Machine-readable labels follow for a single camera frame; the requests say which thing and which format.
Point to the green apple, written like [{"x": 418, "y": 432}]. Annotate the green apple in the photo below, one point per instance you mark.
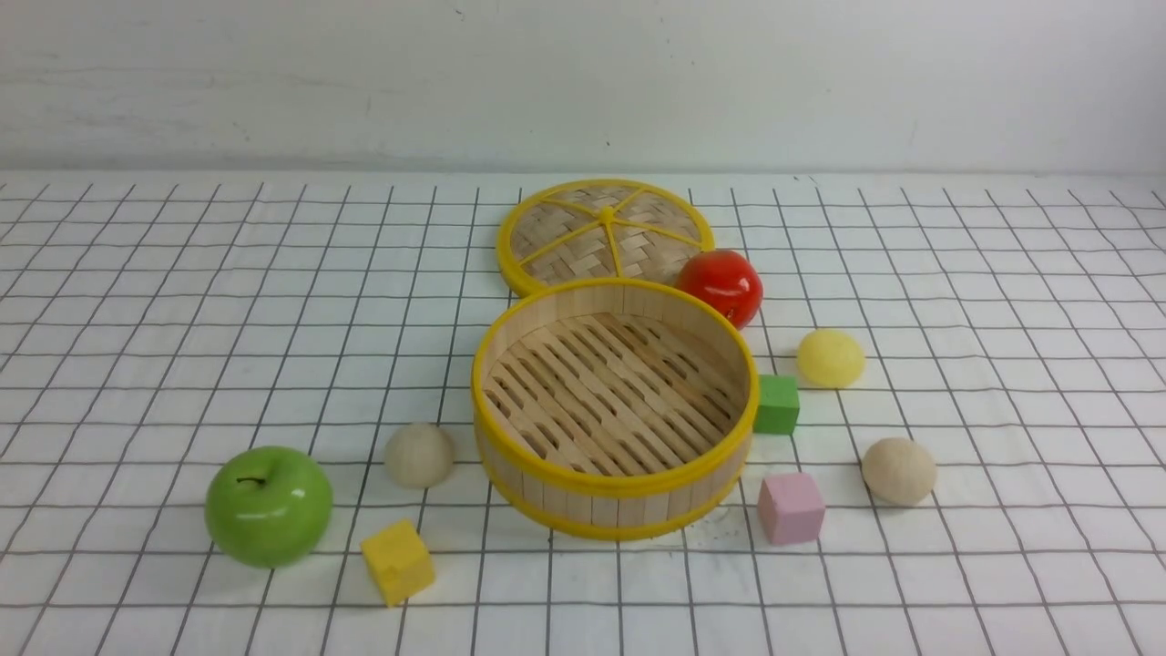
[{"x": 268, "y": 507}]

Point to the woven bamboo steamer lid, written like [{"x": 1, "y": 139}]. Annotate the woven bamboo steamer lid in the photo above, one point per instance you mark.
[{"x": 598, "y": 228}]

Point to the bamboo steamer tray yellow rim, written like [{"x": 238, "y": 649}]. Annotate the bamboo steamer tray yellow rim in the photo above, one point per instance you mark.
[{"x": 613, "y": 409}]

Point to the white grid tablecloth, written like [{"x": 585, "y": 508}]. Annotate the white grid tablecloth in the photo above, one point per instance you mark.
[{"x": 156, "y": 326}]

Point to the pink foam cube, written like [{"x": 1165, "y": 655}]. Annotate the pink foam cube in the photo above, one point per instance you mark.
[{"x": 791, "y": 508}]

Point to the green foam cube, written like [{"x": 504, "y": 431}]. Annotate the green foam cube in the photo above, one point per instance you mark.
[{"x": 779, "y": 405}]

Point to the beige bun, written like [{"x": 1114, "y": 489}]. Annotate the beige bun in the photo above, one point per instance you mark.
[
  {"x": 899, "y": 471},
  {"x": 419, "y": 456}
]

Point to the red tomato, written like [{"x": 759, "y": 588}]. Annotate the red tomato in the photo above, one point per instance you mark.
[{"x": 726, "y": 281}]

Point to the yellow foam cube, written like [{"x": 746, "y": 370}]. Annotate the yellow foam cube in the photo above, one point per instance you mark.
[{"x": 398, "y": 562}]

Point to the yellow bun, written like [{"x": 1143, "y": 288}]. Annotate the yellow bun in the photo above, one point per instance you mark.
[{"x": 830, "y": 359}]

